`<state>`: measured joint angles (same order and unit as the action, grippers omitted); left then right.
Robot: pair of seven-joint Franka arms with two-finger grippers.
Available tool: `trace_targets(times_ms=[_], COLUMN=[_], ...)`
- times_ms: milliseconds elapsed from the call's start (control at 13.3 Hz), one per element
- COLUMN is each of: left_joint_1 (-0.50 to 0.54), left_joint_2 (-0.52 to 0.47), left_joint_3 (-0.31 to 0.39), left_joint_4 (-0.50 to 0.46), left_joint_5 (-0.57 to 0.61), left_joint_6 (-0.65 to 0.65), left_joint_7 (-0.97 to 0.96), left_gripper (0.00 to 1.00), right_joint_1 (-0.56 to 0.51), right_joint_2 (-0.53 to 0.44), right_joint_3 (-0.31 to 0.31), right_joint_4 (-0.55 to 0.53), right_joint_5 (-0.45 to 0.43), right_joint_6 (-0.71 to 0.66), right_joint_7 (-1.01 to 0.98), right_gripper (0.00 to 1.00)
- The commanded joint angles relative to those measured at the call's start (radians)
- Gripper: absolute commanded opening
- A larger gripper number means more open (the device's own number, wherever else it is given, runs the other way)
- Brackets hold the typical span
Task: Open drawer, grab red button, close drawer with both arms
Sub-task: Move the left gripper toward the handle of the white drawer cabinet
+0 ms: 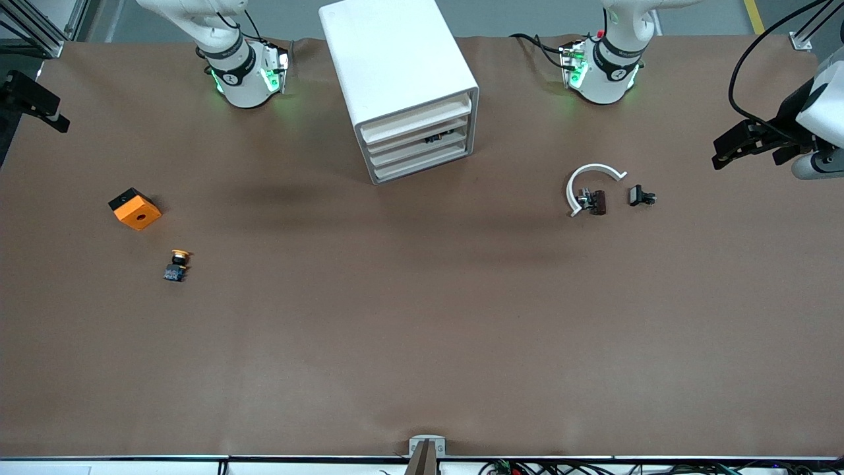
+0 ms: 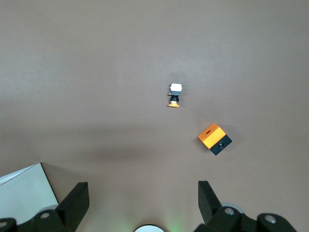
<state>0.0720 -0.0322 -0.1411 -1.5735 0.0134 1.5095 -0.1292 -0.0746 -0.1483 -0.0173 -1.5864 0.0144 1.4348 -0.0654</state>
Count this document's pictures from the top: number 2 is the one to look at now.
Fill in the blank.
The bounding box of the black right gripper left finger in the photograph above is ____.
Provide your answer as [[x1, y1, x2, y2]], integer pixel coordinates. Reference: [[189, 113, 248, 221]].
[[18, 182, 90, 232]]

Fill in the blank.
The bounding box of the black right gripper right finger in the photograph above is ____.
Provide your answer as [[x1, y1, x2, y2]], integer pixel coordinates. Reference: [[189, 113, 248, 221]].
[[194, 180, 256, 232]]

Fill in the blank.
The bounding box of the white drawer cabinet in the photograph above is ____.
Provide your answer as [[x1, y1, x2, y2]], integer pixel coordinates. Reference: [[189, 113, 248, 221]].
[[0, 162, 59, 219]]

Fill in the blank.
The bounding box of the orange and black box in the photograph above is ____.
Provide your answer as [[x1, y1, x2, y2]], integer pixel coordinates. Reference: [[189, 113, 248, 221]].
[[197, 123, 233, 157]]

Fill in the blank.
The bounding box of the yellow push button switch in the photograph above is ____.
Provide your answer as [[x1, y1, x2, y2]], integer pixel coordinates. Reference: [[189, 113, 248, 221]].
[[167, 83, 183, 108]]

